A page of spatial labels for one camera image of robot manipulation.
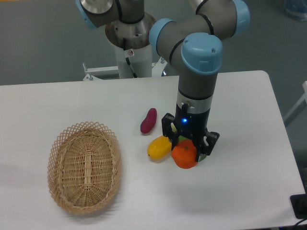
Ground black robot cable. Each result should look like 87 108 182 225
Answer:
122 38 138 79

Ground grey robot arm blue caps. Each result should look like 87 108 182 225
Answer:
76 0 250 161

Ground yellow mango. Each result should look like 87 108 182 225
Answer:
147 136 172 161

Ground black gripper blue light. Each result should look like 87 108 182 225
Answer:
162 105 220 161

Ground blue object top right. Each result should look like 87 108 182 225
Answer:
283 0 307 21

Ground white frame at right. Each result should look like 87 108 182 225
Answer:
283 81 307 127

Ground orange fruit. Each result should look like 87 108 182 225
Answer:
171 139 198 169

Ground black device at table edge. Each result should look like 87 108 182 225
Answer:
290 194 307 219

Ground woven wicker basket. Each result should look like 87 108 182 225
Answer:
47 121 122 215

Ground purple sweet potato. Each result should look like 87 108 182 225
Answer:
140 108 157 134

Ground green fruit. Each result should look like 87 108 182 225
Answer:
178 136 206 162

